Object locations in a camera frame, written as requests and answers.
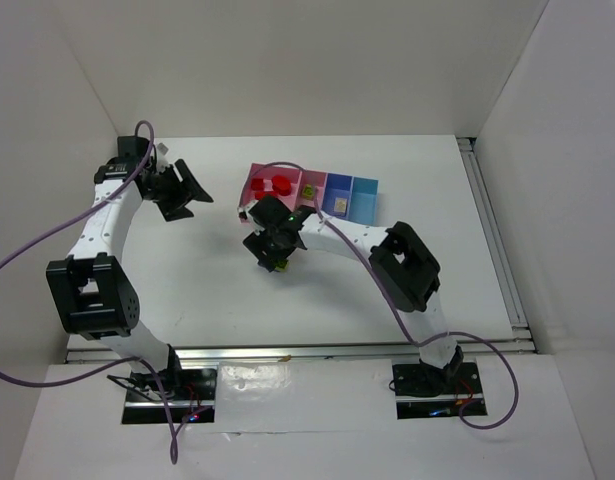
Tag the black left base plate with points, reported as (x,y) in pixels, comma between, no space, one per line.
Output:
(192,400)

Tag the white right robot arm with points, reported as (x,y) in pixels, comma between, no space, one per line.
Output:
(397,260)

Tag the aluminium front rail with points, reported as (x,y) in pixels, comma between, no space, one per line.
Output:
(189,355)

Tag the small red lego brick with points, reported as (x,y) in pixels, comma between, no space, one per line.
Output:
(257,184)

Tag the dark blue container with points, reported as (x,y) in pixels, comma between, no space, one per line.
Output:
(337,186)

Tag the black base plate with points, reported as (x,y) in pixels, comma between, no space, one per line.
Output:
(192,400)
(416,397)

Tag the white lego brick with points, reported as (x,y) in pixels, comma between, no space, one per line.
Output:
(340,205)

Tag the light blue container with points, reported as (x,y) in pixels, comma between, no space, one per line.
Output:
(363,201)

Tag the green lego brick with studs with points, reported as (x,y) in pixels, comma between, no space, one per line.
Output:
(308,192)

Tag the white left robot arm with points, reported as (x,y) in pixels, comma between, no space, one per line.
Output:
(93,295)

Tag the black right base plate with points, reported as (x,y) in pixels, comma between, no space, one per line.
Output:
(416,397)

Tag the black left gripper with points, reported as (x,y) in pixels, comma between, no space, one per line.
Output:
(173,190)

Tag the small pink container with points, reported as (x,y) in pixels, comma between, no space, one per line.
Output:
(318,180)

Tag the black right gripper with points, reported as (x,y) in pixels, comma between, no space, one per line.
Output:
(266,248)

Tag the aluminium side rail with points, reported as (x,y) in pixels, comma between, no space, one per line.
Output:
(513,304)

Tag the green lego plate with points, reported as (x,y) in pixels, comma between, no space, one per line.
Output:
(283,266)

